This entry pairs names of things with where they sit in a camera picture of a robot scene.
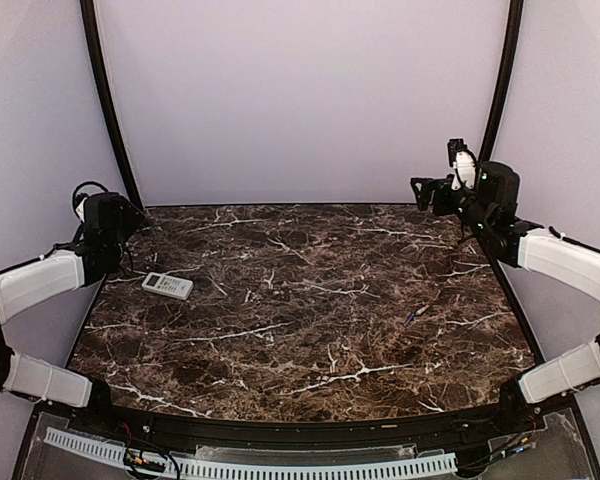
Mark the blue orange battery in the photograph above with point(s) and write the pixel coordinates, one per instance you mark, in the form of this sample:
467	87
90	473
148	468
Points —
416	313

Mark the black front rail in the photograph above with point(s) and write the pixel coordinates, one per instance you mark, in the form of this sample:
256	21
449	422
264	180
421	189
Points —
465	429

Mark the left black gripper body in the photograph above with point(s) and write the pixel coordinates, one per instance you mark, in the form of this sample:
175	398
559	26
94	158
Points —
128	225

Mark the white slotted cable duct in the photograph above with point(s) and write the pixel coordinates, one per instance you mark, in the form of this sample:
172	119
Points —
233	463

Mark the white remote control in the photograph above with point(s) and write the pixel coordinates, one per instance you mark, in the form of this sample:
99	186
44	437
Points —
168	286

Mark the black frame post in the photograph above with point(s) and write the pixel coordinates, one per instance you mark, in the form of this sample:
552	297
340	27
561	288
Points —
108	109
506	65

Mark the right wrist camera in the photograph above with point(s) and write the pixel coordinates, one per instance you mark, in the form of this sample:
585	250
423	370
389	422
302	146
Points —
461	160

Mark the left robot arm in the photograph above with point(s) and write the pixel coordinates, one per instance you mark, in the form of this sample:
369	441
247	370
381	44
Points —
66	267

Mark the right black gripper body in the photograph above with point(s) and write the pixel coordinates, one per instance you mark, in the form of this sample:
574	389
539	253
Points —
443	206

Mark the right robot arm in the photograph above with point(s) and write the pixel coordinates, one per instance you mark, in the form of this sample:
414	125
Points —
484	198

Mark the left black frame post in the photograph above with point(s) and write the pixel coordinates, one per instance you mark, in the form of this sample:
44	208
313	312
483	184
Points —
108	109

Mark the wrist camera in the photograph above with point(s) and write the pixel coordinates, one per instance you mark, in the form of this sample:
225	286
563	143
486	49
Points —
79	197
461	160

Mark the right black frame post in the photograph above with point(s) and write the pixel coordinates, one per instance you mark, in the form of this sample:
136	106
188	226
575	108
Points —
506	65

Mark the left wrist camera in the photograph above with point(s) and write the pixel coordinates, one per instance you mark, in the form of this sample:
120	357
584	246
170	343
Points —
79	197

